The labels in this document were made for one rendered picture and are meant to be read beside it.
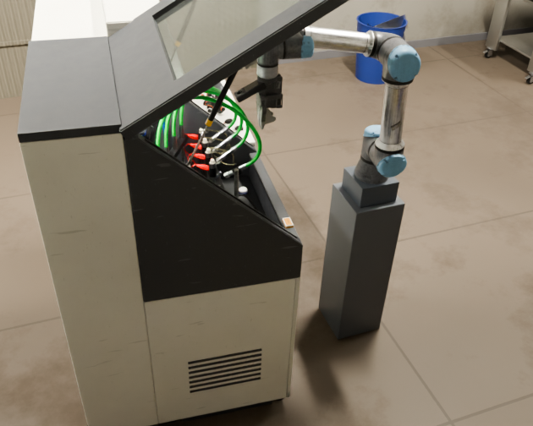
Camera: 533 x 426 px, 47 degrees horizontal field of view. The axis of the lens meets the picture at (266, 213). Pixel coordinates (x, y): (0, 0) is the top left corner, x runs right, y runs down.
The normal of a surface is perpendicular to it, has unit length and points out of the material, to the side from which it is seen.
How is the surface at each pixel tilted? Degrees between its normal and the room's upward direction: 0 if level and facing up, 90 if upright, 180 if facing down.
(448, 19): 90
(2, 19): 90
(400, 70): 82
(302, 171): 0
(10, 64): 90
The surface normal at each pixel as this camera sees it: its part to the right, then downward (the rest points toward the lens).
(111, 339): 0.25, 0.58
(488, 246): 0.04, -0.80
